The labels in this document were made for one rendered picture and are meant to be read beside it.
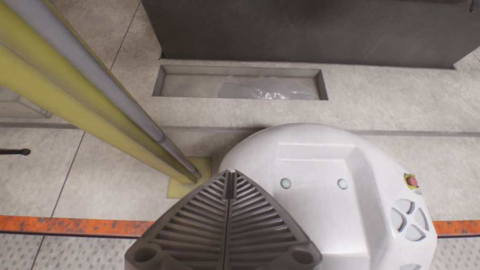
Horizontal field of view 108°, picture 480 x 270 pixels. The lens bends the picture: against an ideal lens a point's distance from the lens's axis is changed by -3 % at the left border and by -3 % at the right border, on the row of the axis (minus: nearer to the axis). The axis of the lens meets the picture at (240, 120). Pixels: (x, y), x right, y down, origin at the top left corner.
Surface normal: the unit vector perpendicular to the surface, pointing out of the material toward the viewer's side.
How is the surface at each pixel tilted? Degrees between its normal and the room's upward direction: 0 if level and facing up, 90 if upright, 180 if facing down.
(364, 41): 90
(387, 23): 90
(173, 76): 0
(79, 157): 0
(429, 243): 24
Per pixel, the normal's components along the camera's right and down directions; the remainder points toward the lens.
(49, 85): -0.01, 0.90
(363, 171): -0.95, -0.14
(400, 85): 0.03, -0.44
